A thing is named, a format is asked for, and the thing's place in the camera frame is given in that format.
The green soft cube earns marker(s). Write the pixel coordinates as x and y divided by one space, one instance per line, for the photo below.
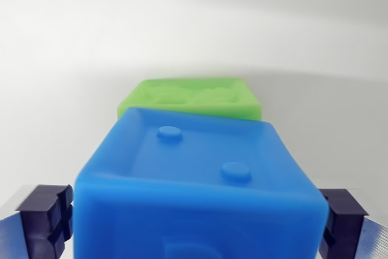
194 96

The blue soft cube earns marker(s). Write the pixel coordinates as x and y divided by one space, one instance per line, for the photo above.
200 192

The gripper left finger with black rubber pad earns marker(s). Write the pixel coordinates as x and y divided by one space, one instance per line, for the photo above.
39 222

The gripper right finger with black rubber pad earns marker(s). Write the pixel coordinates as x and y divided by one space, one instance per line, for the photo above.
348 225

